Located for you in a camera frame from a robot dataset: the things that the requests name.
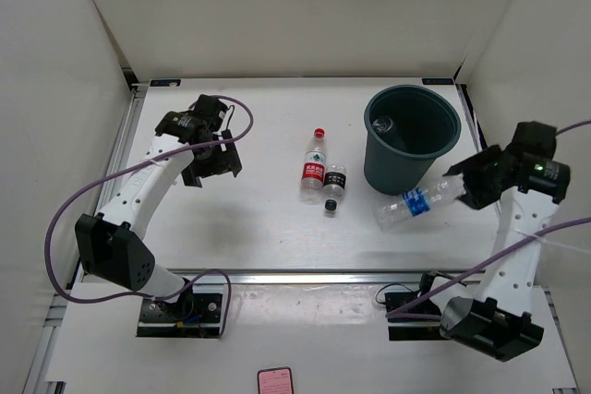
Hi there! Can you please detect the blue label clear bottle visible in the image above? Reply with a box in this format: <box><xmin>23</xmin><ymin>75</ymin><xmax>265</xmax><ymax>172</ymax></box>
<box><xmin>374</xmin><ymin>174</ymin><xmax>466</xmax><ymax>230</ymax></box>

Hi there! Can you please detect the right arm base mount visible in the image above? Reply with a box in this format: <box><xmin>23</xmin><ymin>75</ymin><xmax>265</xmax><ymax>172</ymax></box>
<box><xmin>376</xmin><ymin>269</ymin><xmax>456</xmax><ymax>342</ymax></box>

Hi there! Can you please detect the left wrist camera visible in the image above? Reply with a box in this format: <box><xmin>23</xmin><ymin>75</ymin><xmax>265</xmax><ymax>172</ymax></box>
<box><xmin>189</xmin><ymin>94</ymin><xmax>230</xmax><ymax>132</ymax></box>

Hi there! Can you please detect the pink smartphone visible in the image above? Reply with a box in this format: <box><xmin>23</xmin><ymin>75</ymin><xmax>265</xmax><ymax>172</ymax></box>
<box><xmin>257</xmin><ymin>367</ymin><xmax>295</xmax><ymax>394</ymax></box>

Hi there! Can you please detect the dark green plastic bin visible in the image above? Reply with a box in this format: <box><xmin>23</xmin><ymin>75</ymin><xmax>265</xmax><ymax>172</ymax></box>
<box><xmin>363</xmin><ymin>85</ymin><xmax>462</xmax><ymax>196</ymax></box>

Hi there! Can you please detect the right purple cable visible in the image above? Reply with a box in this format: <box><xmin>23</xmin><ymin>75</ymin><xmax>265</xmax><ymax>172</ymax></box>
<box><xmin>384</xmin><ymin>120</ymin><xmax>591</xmax><ymax>321</ymax></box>

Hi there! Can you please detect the small black label bottle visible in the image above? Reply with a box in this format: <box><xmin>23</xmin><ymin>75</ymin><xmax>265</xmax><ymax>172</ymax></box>
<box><xmin>323</xmin><ymin>164</ymin><xmax>347</xmax><ymax>214</ymax></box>

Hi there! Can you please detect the red label plastic bottle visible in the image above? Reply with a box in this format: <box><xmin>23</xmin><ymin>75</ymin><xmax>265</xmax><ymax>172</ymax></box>
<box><xmin>300</xmin><ymin>128</ymin><xmax>327</xmax><ymax>204</ymax></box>

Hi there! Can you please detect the clear bottle white cap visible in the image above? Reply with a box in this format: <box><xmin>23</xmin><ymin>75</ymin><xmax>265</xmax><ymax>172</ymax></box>
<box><xmin>372</xmin><ymin>115</ymin><xmax>406</xmax><ymax>151</ymax></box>

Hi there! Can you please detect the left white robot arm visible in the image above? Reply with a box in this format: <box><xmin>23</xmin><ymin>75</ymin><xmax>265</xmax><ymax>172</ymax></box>
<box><xmin>75</xmin><ymin>101</ymin><xmax>241</xmax><ymax>320</ymax></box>

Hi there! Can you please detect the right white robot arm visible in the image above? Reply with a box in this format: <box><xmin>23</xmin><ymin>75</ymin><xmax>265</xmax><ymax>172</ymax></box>
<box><xmin>415</xmin><ymin>142</ymin><xmax>570</xmax><ymax>362</ymax></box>

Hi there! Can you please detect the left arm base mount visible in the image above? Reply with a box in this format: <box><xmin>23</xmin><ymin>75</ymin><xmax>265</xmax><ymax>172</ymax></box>
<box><xmin>136</xmin><ymin>269</ymin><xmax>233</xmax><ymax>340</ymax></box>

